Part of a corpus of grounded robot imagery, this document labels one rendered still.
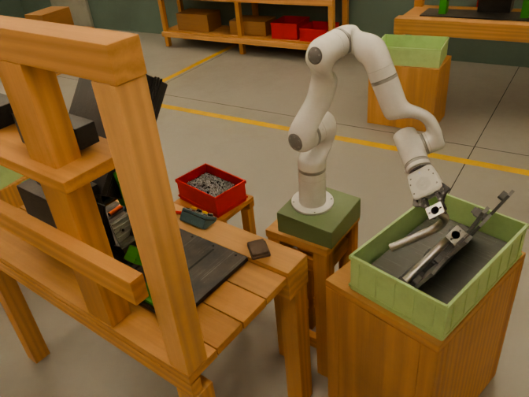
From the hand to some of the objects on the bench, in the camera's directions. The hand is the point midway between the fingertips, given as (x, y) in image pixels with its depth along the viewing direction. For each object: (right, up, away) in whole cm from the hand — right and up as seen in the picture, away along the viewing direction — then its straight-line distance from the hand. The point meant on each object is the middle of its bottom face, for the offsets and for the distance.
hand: (437, 209), depth 163 cm
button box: (-86, -9, +70) cm, 111 cm away
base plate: (-119, -17, +60) cm, 134 cm away
